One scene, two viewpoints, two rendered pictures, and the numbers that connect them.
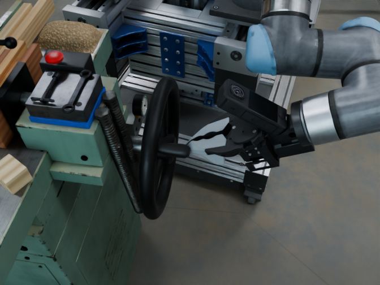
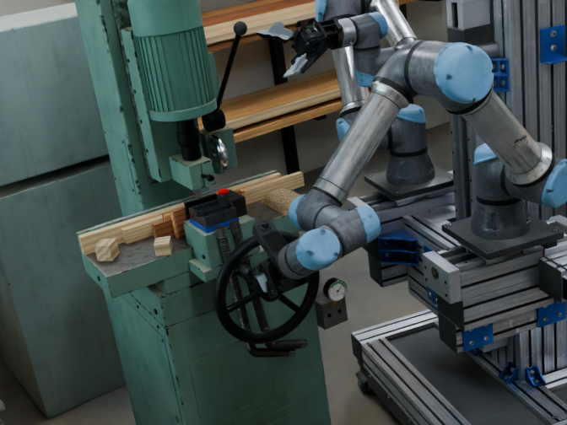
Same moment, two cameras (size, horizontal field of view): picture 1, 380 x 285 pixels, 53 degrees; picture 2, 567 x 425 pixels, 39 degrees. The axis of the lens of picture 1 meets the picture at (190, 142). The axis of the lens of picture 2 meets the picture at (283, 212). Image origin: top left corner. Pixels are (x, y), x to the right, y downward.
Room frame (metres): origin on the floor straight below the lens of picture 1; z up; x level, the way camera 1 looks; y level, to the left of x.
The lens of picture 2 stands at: (-0.50, -1.40, 1.69)
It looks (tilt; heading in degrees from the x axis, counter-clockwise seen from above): 21 degrees down; 54
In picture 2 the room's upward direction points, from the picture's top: 8 degrees counter-clockwise
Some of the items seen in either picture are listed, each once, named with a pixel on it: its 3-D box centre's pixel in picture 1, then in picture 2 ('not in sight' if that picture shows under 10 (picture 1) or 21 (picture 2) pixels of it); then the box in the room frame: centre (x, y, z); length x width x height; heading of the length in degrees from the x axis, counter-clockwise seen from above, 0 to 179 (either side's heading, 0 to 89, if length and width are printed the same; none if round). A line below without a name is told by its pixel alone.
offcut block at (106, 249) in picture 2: not in sight; (106, 250); (0.24, 0.39, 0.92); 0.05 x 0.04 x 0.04; 39
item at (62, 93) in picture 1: (67, 85); (218, 209); (0.48, 0.20, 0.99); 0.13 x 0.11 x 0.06; 171
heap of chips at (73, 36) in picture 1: (67, 31); (283, 196); (0.73, 0.27, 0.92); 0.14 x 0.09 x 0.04; 81
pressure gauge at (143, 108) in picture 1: (138, 107); (334, 292); (0.76, 0.14, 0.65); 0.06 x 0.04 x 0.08; 171
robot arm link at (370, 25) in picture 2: not in sight; (364, 29); (1.03, 0.20, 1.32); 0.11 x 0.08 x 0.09; 171
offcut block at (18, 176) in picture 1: (11, 173); (163, 245); (0.35, 0.29, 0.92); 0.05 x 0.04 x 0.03; 53
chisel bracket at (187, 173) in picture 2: not in sight; (192, 172); (0.54, 0.41, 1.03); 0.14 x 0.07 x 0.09; 81
